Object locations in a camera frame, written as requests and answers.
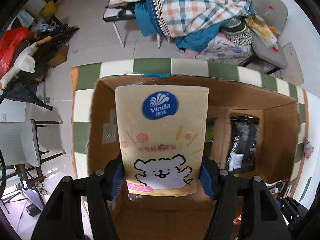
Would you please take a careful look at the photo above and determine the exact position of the red plastic bag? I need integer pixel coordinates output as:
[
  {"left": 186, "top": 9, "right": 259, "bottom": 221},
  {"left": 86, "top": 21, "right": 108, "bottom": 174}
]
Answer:
[{"left": 0, "top": 27, "right": 33, "bottom": 77}]

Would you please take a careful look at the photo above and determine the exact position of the black snack bag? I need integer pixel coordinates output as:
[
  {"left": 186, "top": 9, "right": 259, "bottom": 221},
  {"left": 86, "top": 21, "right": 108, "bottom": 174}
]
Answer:
[{"left": 226, "top": 115, "right": 260, "bottom": 173}]

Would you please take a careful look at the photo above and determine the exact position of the small cardboard box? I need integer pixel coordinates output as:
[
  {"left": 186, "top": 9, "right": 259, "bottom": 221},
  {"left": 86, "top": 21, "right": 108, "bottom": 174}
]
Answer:
[{"left": 47, "top": 43, "right": 69, "bottom": 68}]

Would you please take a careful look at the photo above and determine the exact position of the beige Vinda tissue pack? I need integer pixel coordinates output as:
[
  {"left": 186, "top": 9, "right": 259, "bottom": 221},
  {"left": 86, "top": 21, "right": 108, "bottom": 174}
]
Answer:
[{"left": 114, "top": 85, "right": 209, "bottom": 197}]

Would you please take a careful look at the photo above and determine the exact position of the white chair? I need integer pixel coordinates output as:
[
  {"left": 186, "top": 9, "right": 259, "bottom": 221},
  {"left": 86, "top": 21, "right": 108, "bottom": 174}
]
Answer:
[{"left": 1, "top": 119, "right": 65, "bottom": 167}]

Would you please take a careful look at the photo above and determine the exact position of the brown cardboard box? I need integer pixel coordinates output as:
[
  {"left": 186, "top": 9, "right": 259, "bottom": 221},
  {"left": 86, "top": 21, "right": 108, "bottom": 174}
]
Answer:
[{"left": 87, "top": 75, "right": 299, "bottom": 239}]

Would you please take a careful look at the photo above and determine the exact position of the purple soft cloth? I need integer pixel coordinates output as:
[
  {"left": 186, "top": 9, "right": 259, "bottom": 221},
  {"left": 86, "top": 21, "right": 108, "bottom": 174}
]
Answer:
[{"left": 303, "top": 137, "right": 313, "bottom": 159}]

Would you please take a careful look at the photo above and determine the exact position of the white goose plush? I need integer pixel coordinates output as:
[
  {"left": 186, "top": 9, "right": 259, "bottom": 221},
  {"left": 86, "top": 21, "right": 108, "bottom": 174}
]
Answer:
[{"left": 1, "top": 36, "right": 52, "bottom": 89}]

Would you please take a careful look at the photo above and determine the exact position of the yellow snack package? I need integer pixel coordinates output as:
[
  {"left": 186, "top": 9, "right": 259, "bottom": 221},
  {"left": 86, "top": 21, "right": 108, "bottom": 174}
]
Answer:
[{"left": 245, "top": 14, "right": 278, "bottom": 48}]

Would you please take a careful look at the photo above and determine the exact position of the black folded stroller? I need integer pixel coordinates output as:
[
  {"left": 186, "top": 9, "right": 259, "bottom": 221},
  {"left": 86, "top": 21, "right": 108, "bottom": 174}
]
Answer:
[{"left": 1, "top": 77, "right": 53, "bottom": 111}]

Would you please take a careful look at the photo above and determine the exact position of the white folding bed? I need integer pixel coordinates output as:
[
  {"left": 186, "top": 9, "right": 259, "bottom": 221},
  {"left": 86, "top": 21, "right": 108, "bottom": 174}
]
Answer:
[{"left": 103, "top": 0, "right": 175, "bottom": 47}]

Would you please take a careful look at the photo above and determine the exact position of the plaid blanket pile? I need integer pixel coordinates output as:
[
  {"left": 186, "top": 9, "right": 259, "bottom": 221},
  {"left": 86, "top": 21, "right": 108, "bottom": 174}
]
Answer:
[{"left": 134, "top": 0, "right": 253, "bottom": 52}]

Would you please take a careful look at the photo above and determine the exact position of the green white checkered mat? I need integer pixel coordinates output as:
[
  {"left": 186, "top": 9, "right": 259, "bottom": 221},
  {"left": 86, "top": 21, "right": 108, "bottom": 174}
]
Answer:
[{"left": 71, "top": 58, "right": 319, "bottom": 208}]

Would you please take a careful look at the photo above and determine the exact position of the black white patterned hat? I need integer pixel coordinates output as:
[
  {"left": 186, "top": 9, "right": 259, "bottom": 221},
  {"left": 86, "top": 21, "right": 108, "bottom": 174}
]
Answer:
[{"left": 220, "top": 18, "right": 253, "bottom": 46}]

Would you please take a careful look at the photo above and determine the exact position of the yellow bin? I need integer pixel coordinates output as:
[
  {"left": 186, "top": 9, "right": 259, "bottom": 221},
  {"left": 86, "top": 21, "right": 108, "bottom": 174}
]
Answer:
[{"left": 39, "top": 0, "right": 58, "bottom": 20}]

